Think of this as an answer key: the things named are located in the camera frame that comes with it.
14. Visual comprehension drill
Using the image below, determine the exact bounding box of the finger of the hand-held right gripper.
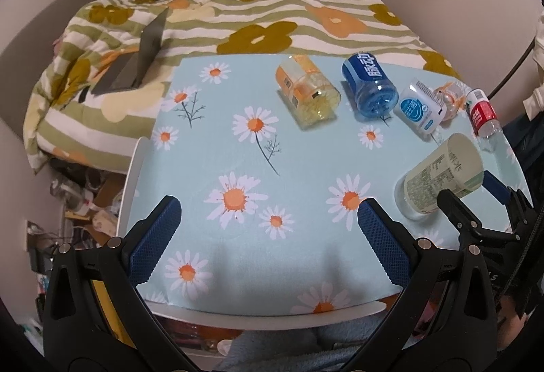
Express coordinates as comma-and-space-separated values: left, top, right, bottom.
437, 189, 486, 244
483, 169, 536, 229

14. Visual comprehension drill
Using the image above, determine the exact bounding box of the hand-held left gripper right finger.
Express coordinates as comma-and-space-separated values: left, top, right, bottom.
340, 198, 499, 372

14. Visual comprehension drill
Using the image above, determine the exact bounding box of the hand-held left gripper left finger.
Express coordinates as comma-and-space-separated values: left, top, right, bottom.
42, 196, 183, 372

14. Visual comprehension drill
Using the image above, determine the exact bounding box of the pale green label bottle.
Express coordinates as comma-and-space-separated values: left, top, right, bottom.
394, 133, 485, 221

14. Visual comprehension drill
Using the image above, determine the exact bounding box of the dark cloth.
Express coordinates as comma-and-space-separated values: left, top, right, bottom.
504, 117, 544, 203

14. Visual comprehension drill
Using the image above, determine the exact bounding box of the white power strip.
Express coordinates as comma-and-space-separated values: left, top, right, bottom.
90, 214, 118, 237

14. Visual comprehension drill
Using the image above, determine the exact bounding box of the cardboard box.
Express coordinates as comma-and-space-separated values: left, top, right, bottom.
94, 176, 127, 209

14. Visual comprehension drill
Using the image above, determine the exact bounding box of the red label water bottle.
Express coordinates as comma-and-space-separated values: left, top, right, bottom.
465, 88, 503, 139

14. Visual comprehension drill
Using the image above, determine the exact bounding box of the white garment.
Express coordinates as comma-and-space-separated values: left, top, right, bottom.
523, 11, 544, 120

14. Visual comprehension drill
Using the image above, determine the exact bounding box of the small clear orange bottle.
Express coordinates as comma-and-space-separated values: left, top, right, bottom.
433, 81, 468, 125

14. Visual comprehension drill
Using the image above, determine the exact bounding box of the small white label bottle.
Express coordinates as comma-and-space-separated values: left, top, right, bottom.
393, 78, 445, 142

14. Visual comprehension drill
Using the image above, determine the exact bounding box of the daisy print blue tablecloth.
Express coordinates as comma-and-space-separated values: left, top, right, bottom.
121, 53, 536, 314

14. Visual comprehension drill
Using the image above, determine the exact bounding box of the blue fleece clothing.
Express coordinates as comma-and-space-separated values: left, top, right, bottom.
212, 315, 409, 372

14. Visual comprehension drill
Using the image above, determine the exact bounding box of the blue plastic bottle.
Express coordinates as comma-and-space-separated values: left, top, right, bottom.
342, 51, 399, 122

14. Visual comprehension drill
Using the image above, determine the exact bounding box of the yellow clear plastic jar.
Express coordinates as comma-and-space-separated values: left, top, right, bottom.
275, 55, 342, 130

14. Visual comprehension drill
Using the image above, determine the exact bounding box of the grey laptop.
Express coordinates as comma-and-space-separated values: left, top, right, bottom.
91, 7, 170, 96

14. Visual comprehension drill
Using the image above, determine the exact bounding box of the green striped floral blanket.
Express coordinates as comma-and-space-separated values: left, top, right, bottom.
23, 0, 464, 174

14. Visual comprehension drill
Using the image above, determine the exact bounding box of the black cable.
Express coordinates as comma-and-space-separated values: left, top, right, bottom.
489, 36, 537, 98

